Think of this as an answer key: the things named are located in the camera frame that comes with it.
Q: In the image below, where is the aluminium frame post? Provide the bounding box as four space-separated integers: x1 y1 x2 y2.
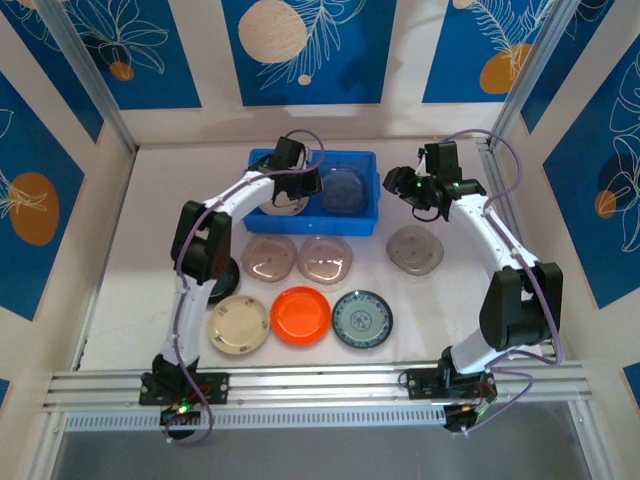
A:
37 0 139 154
487 0 576 151

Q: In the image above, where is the blue floral wall poster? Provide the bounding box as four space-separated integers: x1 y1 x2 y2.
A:
221 0 399 107
62 0 203 111
0 4 105 145
0 69 86 322
519 0 617 135
542 32 640 310
421 0 556 105

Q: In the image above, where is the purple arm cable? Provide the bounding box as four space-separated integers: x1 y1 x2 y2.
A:
162 128 326 447
429 128 566 436

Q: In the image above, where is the aluminium frame rail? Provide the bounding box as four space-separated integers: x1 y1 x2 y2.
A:
42 360 594 414

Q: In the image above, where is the slotted grey cable duct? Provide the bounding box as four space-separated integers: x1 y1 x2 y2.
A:
62 405 584 432

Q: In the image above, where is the blue plastic bin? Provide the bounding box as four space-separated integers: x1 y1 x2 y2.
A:
243 148 380 236

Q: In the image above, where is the cream floral plate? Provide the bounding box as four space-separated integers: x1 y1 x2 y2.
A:
262 194 310 218
207 294 271 357

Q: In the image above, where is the aluminium side rail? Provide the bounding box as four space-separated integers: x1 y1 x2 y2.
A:
475 138 564 360

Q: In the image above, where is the blue white patterned plate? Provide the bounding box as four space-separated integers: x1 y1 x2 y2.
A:
331 289 395 350

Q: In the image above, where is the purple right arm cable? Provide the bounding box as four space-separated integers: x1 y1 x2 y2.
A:
429 128 566 436

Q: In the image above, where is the black plate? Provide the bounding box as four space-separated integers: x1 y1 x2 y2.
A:
207 257 241 304

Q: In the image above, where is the black base connector module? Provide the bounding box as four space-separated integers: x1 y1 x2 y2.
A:
159 403 202 441
442 402 489 435

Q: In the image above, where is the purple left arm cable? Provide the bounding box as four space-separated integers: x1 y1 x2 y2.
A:
162 128 326 447

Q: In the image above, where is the orange plastic plate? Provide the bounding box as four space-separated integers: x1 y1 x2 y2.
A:
270 285 332 346

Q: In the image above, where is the clear smoky plastic plate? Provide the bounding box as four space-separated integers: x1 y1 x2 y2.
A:
386 225 445 276
318 166 370 215
297 235 355 289
240 234 297 284

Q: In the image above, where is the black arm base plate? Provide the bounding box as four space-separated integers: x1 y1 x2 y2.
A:
138 372 230 405
407 368 499 400

